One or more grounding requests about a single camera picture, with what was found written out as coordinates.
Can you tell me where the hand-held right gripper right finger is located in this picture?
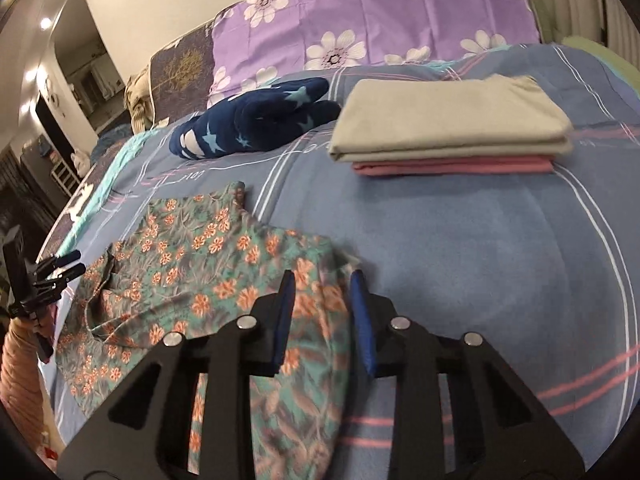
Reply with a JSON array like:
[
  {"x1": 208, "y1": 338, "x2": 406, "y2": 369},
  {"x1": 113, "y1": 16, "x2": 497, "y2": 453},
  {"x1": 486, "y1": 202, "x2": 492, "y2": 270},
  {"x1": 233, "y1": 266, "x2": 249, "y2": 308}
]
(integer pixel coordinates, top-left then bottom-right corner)
[{"x1": 349, "y1": 270, "x2": 587, "y2": 480}]

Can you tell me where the teal cloth strip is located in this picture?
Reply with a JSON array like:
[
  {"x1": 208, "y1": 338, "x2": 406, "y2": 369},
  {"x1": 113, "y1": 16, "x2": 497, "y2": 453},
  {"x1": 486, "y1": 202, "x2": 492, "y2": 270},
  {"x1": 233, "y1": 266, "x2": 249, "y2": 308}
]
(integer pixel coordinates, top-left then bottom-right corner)
[{"x1": 59, "y1": 130, "x2": 162, "y2": 257}]

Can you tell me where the folded beige cloth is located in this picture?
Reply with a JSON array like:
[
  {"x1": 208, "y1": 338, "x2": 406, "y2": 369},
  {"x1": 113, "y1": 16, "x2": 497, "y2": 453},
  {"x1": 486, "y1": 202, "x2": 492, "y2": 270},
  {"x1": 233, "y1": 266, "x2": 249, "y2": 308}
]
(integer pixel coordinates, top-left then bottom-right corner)
[{"x1": 327, "y1": 74, "x2": 575, "y2": 164}]

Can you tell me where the dark blue knitted blanket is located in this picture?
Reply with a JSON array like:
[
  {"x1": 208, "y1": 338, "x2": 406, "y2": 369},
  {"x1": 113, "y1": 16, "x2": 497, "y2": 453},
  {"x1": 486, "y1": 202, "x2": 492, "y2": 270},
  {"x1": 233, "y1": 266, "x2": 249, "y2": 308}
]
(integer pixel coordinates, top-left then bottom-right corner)
[{"x1": 96, "y1": 126, "x2": 132, "y2": 152}]

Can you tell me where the dark deer print mattress cover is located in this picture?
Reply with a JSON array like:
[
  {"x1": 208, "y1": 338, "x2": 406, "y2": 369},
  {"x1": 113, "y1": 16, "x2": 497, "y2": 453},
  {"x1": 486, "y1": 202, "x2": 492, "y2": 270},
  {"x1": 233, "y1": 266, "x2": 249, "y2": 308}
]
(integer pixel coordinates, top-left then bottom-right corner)
[{"x1": 37, "y1": 139, "x2": 132, "y2": 262}]

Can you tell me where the purple floral pillow cover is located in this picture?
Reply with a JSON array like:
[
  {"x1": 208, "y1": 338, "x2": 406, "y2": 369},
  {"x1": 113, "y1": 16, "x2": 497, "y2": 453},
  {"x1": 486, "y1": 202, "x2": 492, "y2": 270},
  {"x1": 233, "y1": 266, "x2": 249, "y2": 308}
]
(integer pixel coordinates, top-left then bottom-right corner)
[{"x1": 207, "y1": 0, "x2": 542, "y2": 109}]

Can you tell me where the green blanket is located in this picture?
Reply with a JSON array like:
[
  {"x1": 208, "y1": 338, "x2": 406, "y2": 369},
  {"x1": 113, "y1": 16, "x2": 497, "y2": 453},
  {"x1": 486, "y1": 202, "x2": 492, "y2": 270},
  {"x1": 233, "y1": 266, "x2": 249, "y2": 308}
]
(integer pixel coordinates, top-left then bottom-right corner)
[{"x1": 560, "y1": 35, "x2": 640, "y2": 87}]

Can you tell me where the white rack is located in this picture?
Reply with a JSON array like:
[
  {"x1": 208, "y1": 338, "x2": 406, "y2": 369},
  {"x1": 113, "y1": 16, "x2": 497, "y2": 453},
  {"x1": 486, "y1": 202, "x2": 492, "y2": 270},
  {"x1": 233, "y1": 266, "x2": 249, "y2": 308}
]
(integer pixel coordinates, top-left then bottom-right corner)
[{"x1": 49, "y1": 162, "x2": 82, "y2": 192}]

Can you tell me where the person's left forearm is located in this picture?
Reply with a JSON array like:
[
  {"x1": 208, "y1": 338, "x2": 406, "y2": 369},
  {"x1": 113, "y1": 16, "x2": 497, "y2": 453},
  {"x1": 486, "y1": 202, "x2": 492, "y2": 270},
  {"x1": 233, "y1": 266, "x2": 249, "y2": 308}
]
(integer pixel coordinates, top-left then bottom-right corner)
[{"x1": 0, "y1": 316, "x2": 52, "y2": 461}]

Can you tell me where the green orange floral shirt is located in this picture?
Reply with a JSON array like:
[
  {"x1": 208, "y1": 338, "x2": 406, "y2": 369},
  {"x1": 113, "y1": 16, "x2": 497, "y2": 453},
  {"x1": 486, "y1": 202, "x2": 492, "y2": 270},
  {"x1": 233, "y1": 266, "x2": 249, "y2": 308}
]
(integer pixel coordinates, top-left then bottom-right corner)
[{"x1": 55, "y1": 181, "x2": 364, "y2": 480}]

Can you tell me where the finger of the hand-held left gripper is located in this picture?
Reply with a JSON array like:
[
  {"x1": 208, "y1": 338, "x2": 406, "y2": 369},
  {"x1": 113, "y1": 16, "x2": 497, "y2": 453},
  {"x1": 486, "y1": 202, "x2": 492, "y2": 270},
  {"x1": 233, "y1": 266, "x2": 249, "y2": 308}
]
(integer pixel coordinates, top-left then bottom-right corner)
[
  {"x1": 36, "y1": 249, "x2": 84, "y2": 275},
  {"x1": 31, "y1": 262, "x2": 87, "y2": 307}
]

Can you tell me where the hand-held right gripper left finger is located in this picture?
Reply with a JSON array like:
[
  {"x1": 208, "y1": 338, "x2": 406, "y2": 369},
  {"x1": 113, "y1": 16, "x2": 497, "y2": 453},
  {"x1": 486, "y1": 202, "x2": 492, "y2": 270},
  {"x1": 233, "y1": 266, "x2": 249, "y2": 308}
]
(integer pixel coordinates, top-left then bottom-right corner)
[{"x1": 55, "y1": 270, "x2": 297, "y2": 480}]

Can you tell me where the navy star print plush garment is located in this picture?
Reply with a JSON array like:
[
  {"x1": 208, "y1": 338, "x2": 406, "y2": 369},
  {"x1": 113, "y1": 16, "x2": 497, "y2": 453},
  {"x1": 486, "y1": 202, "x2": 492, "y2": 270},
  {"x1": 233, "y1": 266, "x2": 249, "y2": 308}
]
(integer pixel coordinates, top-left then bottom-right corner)
[{"x1": 169, "y1": 77, "x2": 342, "y2": 161}]

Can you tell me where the folded pink cloth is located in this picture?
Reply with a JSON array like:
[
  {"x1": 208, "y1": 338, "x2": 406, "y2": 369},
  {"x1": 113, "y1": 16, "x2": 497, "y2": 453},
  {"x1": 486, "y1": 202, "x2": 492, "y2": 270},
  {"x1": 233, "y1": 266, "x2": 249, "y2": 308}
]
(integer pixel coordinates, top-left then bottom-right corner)
[{"x1": 352, "y1": 155, "x2": 556, "y2": 177}]

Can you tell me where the dark tree print cushion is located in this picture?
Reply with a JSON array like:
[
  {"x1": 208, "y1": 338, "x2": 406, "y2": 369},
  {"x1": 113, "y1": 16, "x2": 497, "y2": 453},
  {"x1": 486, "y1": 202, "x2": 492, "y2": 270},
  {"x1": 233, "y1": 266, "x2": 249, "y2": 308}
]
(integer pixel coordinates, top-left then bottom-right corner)
[{"x1": 149, "y1": 24, "x2": 219, "y2": 127}]

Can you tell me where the beige clothing pile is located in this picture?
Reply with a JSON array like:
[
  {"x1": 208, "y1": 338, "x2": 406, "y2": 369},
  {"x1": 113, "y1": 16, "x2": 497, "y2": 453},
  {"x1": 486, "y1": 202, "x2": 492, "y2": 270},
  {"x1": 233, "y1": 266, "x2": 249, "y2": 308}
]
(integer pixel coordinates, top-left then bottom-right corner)
[{"x1": 123, "y1": 73, "x2": 156, "y2": 135}]

